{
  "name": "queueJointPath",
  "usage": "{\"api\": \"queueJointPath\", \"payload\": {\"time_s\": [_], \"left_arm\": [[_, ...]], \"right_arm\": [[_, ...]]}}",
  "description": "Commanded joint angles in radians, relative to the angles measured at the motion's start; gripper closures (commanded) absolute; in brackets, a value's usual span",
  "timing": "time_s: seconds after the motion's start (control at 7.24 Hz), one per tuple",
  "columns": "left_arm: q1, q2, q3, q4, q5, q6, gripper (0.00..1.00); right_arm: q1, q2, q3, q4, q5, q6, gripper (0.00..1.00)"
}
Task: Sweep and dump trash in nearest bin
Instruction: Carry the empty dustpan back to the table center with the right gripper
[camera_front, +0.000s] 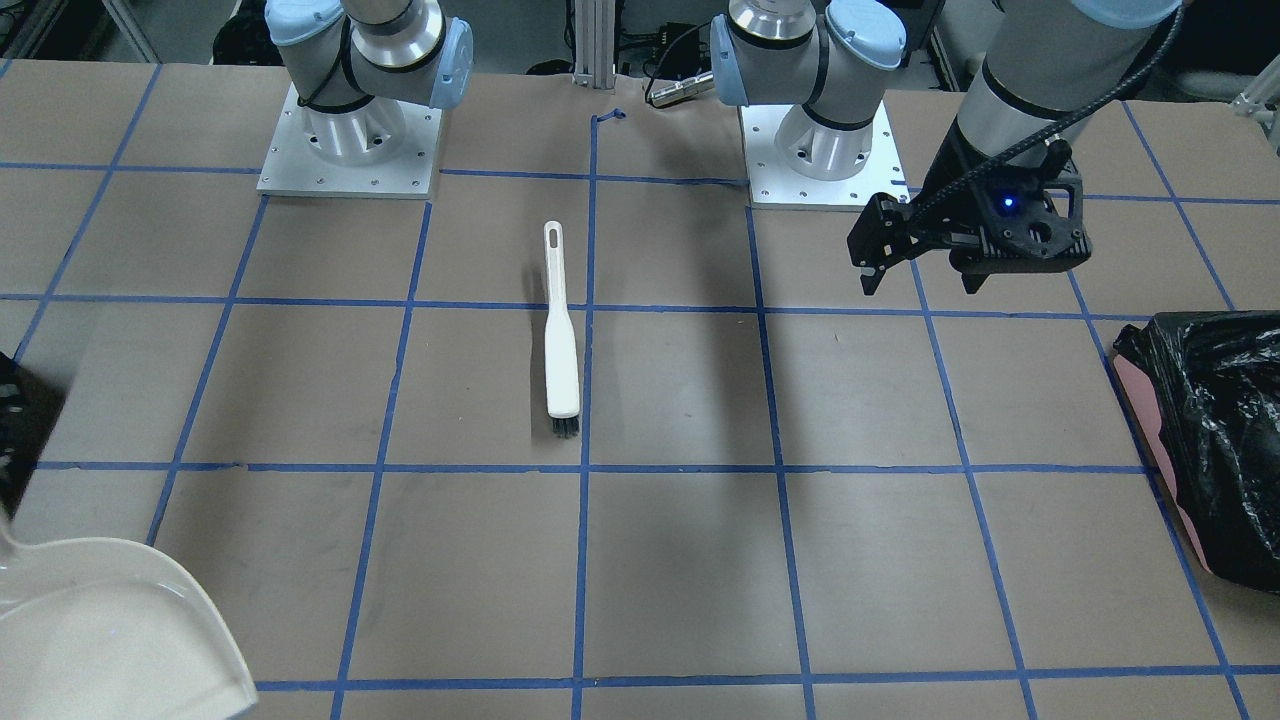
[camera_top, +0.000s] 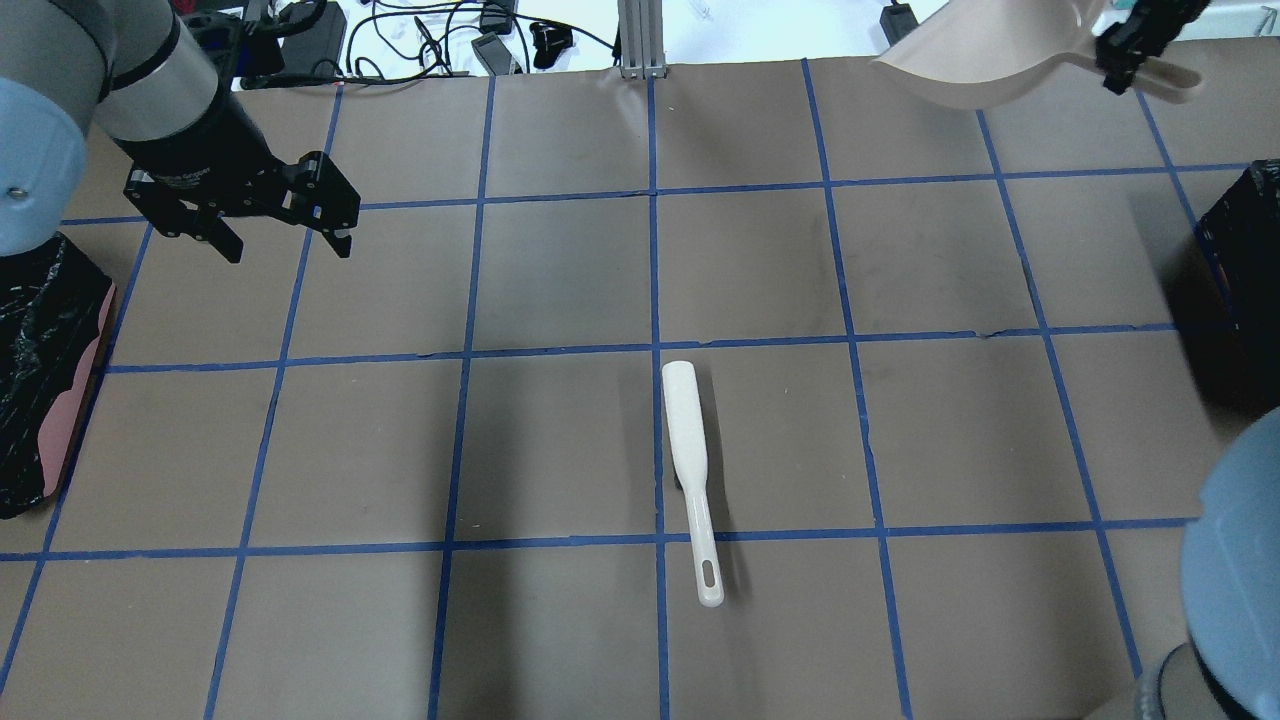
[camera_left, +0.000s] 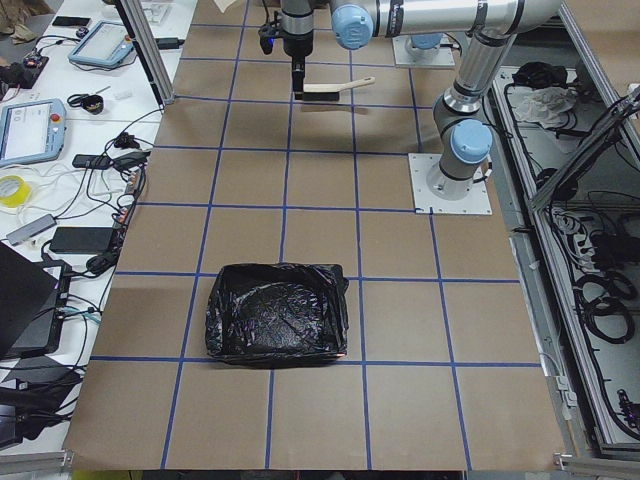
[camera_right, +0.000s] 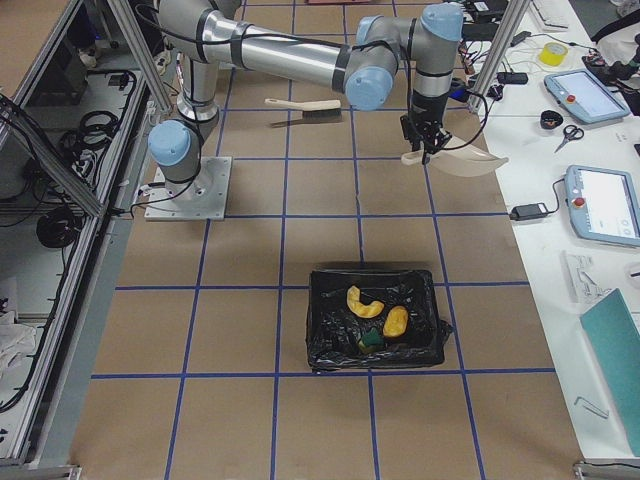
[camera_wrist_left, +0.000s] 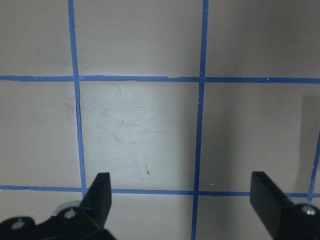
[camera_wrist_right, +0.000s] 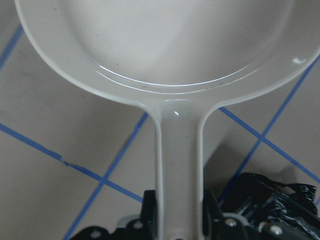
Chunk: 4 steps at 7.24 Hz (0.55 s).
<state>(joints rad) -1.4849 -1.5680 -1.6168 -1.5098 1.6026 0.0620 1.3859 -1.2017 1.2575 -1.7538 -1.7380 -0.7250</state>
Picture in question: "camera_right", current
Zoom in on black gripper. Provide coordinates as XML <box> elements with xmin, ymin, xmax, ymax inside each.
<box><xmin>400</xmin><ymin>93</ymin><xmax>452</xmax><ymax>165</ymax></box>

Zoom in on beige plastic dustpan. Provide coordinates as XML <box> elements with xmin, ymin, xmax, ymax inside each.
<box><xmin>427</xmin><ymin>136</ymin><xmax>509</xmax><ymax>177</ymax></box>

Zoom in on beige hand brush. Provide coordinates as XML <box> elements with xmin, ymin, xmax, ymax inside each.
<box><xmin>264</xmin><ymin>98</ymin><xmax>342</xmax><ymax>121</ymax></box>

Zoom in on yellow curved peel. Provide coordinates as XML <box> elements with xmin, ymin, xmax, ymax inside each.
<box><xmin>346</xmin><ymin>285</ymin><xmax>385</xmax><ymax>319</ymax></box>

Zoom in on orange trash ball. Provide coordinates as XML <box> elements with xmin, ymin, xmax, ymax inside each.
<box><xmin>383</xmin><ymin>305</ymin><xmax>409</xmax><ymax>338</ymax></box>

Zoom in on yellow green sponge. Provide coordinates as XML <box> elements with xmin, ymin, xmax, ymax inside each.
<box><xmin>358</xmin><ymin>328</ymin><xmax>385</xmax><ymax>355</ymax></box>

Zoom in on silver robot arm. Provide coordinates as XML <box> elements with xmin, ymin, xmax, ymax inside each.
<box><xmin>151</xmin><ymin>1</ymin><xmax>463</xmax><ymax>163</ymax></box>

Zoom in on black lined bin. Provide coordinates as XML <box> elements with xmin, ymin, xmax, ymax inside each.
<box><xmin>306</xmin><ymin>270</ymin><xmax>452</xmax><ymax>371</ymax></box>

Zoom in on black round small dish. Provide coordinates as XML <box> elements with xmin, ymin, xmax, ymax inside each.
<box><xmin>539</xmin><ymin>110</ymin><xmax>564</xmax><ymax>130</ymax></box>

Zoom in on black power adapter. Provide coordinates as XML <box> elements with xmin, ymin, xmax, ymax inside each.
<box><xmin>509</xmin><ymin>203</ymin><xmax>550</xmax><ymax>221</ymax></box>

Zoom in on black scissors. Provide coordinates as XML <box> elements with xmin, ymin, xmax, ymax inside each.
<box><xmin>554</xmin><ymin>124</ymin><xmax>584</xmax><ymax>153</ymax></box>

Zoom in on yellow tape roll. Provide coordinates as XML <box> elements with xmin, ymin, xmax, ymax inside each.
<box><xmin>538</xmin><ymin>42</ymin><xmax>568</xmax><ymax>67</ymax></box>

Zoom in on blue teach pendant far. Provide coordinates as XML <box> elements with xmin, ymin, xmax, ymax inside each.
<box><xmin>543</xmin><ymin>69</ymin><xmax>630</xmax><ymax>124</ymax></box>

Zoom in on blue teach pendant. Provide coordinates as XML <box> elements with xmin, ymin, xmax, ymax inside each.
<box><xmin>564</xmin><ymin>165</ymin><xmax>639</xmax><ymax>247</ymax></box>
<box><xmin>543</xmin><ymin>69</ymin><xmax>630</xmax><ymax>124</ymax></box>

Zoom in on blue teach pendant near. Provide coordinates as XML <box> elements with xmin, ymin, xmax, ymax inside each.
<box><xmin>564</xmin><ymin>165</ymin><xmax>639</xmax><ymax>247</ymax></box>

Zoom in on teal notebook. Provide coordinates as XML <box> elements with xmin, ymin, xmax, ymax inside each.
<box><xmin>580</xmin><ymin>289</ymin><xmax>639</xmax><ymax>457</ymax></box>

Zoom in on silver allen key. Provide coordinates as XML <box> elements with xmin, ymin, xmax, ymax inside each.
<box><xmin>574</xmin><ymin>396</ymin><xmax>610</xmax><ymax>419</ymax></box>

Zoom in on white crumpled cloth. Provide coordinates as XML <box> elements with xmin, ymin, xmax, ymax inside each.
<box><xmin>1</xmin><ymin>311</ymin><xmax>37</xmax><ymax>376</ymax></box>

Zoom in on aluminium frame post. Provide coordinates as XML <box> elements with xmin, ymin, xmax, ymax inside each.
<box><xmin>473</xmin><ymin>0</ymin><xmax>530</xmax><ymax>96</ymax></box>

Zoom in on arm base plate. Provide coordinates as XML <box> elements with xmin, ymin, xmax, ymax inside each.
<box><xmin>144</xmin><ymin>156</ymin><xmax>233</xmax><ymax>221</ymax></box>

